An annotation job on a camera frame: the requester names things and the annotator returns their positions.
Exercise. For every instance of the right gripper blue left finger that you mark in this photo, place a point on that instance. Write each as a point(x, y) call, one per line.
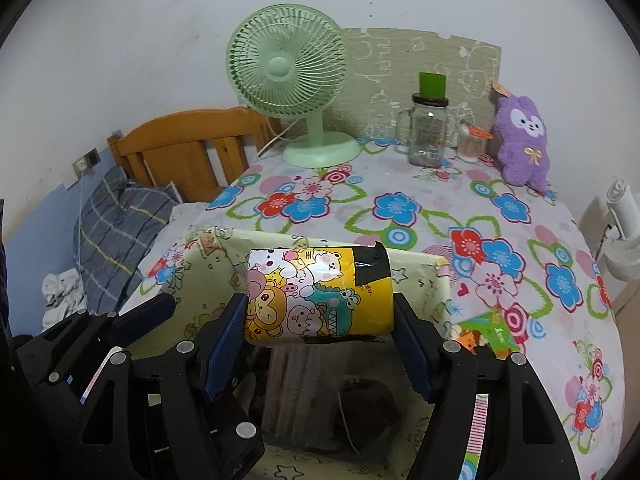
point(221, 344)

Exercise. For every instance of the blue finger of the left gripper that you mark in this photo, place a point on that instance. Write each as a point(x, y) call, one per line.
point(141, 320)

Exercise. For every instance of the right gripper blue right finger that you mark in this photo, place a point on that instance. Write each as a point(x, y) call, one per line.
point(416, 342)

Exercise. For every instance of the green tissue pack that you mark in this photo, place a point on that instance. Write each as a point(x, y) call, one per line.
point(488, 330)

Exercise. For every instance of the yellow cartoon tissue pack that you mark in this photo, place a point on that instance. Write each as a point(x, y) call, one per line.
point(297, 295)

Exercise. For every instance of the clear plastic sleeve pack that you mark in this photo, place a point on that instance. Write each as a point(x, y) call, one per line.
point(302, 396)

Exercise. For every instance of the pink tissue pack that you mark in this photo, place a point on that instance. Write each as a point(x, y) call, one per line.
point(97, 374)

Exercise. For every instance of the white crumpled cloth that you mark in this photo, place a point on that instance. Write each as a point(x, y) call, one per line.
point(64, 294)

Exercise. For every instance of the yellow cartoon storage box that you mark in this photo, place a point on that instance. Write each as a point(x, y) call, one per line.
point(203, 269)

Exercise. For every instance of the grey plaid pillow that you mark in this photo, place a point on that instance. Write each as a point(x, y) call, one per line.
point(115, 230)

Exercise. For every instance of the floral tablecloth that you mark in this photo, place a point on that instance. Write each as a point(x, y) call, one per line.
point(509, 249)

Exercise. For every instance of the wooden bed headboard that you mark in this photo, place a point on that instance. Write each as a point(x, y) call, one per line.
point(173, 149)

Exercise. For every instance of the glass mason jar mug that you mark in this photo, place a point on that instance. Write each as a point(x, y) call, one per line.
point(422, 129)

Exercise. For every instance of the toothpick jar orange lid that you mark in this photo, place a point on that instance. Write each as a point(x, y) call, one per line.
point(472, 142)

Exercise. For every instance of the purple plush bunny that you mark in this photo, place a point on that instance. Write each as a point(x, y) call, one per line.
point(522, 153)

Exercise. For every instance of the white floor fan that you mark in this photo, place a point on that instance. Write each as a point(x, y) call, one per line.
point(620, 247)

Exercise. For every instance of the green cup on jar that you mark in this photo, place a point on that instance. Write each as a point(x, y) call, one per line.
point(432, 86)

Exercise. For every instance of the green patterned board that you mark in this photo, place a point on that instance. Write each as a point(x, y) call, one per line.
point(384, 69)

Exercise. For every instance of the green desk fan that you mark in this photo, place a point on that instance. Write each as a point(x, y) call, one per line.
point(290, 61)

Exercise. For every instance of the wall power socket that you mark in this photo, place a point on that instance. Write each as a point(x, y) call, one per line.
point(86, 162)

